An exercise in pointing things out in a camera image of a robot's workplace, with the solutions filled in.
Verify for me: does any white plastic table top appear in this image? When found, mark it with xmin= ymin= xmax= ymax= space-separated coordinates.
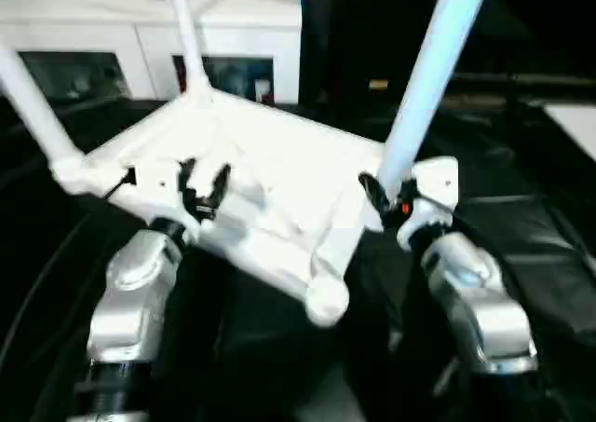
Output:
xmin=50 ymin=93 xmax=390 ymax=329

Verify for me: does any white plastic table leg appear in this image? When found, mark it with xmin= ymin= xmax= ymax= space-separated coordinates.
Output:
xmin=375 ymin=0 xmax=495 ymax=195
xmin=0 ymin=44 xmax=88 ymax=184
xmin=162 ymin=0 xmax=211 ymax=104

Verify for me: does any black mat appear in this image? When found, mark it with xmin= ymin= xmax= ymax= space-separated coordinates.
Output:
xmin=0 ymin=90 xmax=596 ymax=422

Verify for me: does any black case with gold label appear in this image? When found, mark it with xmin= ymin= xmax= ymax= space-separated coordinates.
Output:
xmin=300 ymin=0 xmax=448 ymax=111

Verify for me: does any black long bar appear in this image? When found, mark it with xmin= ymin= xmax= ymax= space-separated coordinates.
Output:
xmin=446 ymin=73 xmax=596 ymax=90

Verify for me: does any white cabinet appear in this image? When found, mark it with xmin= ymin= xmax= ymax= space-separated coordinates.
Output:
xmin=0 ymin=0 xmax=304 ymax=104

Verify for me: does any white flat sheet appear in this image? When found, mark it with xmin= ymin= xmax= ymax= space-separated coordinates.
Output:
xmin=544 ymin=103 xmax=596 ymax=162

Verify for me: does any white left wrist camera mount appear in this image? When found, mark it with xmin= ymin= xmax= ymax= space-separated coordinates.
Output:
xmin=134 ymin=160 xmax=206 ymax=227

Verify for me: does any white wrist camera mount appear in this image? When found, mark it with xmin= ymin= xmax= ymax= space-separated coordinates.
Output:
xmin=134 ymin=160 xmax=206 ymax=227
xmin=398 ymin=156 xmax=460 ymax=251

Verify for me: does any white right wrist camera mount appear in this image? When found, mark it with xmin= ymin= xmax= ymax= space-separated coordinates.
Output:
xmin=398 ymin=156 xmax=460 ymax=251

